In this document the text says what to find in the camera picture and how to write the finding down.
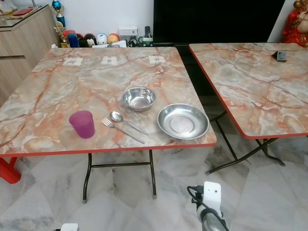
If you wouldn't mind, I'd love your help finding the red plastic stool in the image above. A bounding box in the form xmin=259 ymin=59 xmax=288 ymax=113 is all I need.
xmin=0 ymin=156 xmax=22 ymax=185

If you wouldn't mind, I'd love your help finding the marble-print folding table with labels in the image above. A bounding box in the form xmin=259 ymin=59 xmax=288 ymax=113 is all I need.
xmin=0 ymin=46 xmax=218 ymax=203

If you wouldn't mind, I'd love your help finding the light wooden cabinet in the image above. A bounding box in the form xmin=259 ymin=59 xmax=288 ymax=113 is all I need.
xmin=0 ymin=5 xmax=61 ymax=106

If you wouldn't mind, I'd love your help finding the purple plastic cup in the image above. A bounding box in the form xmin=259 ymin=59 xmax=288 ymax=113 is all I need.
xmin=69 ymin=110 xmax=95 ymax=139

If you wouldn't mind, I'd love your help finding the white paper label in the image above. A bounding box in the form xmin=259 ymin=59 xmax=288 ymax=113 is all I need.
xmin=63 ymin=57 xmax=83 ymax=66
xmin=148 ymin=55 xmax=166 ymax=64
xmin=101 ymin=56 xmax=118 ymax=65

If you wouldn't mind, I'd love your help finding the small golden figurine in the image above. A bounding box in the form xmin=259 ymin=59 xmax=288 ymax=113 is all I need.
xmin=54 ymin=22 xmax=69 ymax=48

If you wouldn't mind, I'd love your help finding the blue cylinder container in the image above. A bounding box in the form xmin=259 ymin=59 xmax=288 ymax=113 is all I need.
xmin=68 ymin=33 xmax=79 ymax=48

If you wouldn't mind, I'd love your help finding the red book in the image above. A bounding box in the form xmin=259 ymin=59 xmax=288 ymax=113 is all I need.
xmin=12 ymin=7 xmax=35 ymax=17

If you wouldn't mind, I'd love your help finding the steel spoon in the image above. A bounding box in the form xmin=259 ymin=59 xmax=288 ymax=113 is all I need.
xmin=110 ymin=111 xmax=150 ymax=136

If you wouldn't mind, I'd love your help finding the black round toy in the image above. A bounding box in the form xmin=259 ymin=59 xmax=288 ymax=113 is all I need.
xmin=84 ymin=33 xmax=96 ymax=47

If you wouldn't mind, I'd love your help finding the blue and gold trophy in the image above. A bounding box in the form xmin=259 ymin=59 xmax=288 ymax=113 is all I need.
xmin=52 ymin=0 xmax=67 ymax=27

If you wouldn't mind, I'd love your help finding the steel fork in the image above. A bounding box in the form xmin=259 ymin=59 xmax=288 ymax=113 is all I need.
xmin=102 ymin=117 xmax=146 ymax=144

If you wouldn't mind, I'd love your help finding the white round toy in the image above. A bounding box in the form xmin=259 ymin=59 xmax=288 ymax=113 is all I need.
xmin=96 ymin=33 xmax=108 ymax=46

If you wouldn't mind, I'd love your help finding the orange round toy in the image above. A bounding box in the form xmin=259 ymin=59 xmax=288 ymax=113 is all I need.
xmin=108 ymin=33 xmax=120 ymax=45

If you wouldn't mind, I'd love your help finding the small steel bowl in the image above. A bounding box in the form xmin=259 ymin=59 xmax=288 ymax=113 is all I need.
xmin=121 ymin=87 xmax=157 ymax=112

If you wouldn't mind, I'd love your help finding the round steel plate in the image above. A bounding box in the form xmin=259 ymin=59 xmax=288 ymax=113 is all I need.
xmin=157 ymin=103 xmax=210 ymax=141

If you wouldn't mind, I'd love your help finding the small black box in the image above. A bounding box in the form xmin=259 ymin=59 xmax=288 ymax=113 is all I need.
xmin=275 ymin=50 xmax=288 ymax=62

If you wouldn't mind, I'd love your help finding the red seated statue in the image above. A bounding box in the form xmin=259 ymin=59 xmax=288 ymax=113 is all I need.
xmin=282 ymin=0 xmax=308 ymax=47

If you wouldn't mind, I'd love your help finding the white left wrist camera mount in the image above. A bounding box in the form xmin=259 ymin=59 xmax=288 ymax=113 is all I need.
xmin=61 ymin=223 xmax=79 ymax=231

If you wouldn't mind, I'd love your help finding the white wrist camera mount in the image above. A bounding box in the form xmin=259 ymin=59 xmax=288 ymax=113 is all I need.
xmin=61 ymin=223 xmax=79 ymax=231
xmin=203 ymin=181 xmax=223 ymax=213

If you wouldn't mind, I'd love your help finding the white wall socket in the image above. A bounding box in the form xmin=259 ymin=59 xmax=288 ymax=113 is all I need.
xmin=118 ymin=26 xmax=139 ymax=39

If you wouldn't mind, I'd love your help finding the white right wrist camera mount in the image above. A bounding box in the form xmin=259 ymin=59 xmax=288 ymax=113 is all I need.
xmin=203 ymin=181 xmax=223 ymax=213

